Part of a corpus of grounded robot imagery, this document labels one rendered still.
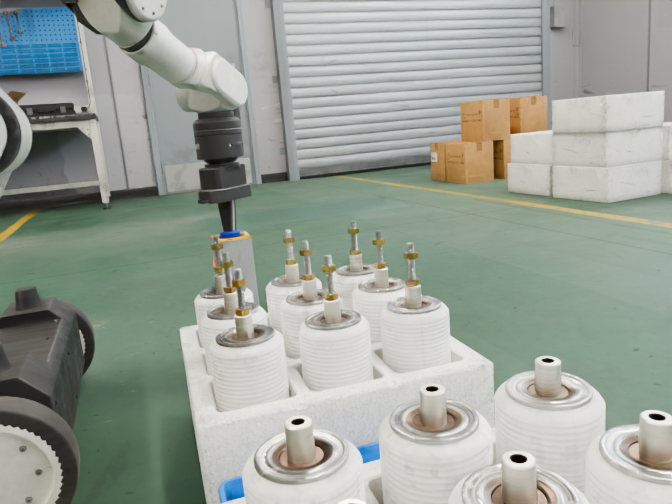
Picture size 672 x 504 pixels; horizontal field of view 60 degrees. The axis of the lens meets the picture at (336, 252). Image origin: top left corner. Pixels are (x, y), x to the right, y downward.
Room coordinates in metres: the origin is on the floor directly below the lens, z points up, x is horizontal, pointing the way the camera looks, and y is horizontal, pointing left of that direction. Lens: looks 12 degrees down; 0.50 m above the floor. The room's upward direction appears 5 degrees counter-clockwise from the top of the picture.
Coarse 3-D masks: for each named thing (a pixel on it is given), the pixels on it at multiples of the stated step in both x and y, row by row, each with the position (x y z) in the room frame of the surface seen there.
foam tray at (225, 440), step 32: (192, 352) 0.86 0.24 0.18; (192, 384) 0.74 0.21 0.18; (352, 384) 0.70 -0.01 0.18; (384, 384) 0.69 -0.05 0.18; (416, 384) 0.69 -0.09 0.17; (448, 384) 0.71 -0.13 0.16; (480, 384) 0.72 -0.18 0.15; (192, 416) 0.94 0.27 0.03; (224, 416) 0.64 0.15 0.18; (256, 416) 0.64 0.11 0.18; (288, 416) 0.65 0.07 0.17; (320, 416) 0.66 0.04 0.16; (352, 416) 0.67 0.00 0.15; (384, 416) 0.68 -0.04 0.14; (224, 448) 0.62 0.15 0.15; (256, 448) 0.63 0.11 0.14; (224, 480) 0.62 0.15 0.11
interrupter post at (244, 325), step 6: (234, 318) 0.71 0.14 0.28; (240, 318) 0.70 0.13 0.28; (246, 318) 0.70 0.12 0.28; (240, 324) 0.70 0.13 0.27; (246, 324) 0.70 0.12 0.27; (252, 324) 0.71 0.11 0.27; (240, 330) 0.70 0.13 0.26; (246, 330) 0.70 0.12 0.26; (252, 330) 0.71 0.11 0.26; (240, 336) 0.70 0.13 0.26; (246, 336) 0.70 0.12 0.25; (252, 336) 0.71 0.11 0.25
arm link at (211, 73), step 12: (192, 48) 1.04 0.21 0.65; (204, 60) 1.03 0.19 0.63; (216, 60) 1.04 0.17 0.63; (192, 72) 1.02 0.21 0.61; (204, 72) 1.02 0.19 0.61; (216, 72) 1.03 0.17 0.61; (228, 72) 1.06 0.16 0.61; (180, 84) 1.02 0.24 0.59; (192, 84) 1.02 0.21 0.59; (204, 84) 1.02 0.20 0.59; (216, 84) 1.03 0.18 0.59; (228, 84) 1.06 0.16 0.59; (240, 84) 1.10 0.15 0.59; (216, 96) 1.05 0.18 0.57; (228, 96) 1.06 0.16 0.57; (240, 96) 1.09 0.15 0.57
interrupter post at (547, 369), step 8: (536, 360) 0.50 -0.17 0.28; (544, 360) 0.50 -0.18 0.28; (552, 360) 0.50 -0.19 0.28; (536, 368) 0.49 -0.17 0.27; (544, 368) 0.49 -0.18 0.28; (552, 368) 0.48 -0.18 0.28; (560, 368) 0.49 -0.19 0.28; (536, 376) 0.49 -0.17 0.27; (544, 376) 0.49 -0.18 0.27; (552, 376) 0.48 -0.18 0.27; (560, 376) 0.49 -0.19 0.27; (536, 384) 0.49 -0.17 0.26; (544, 384) 0.49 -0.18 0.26; (552, 384) 0.48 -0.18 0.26; (560, 384) 0.49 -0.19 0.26; (536, 392) 0.49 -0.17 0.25; (544, 392) 0.49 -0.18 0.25; (552, 392) 0.48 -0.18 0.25; (560, 392) 0.49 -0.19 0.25
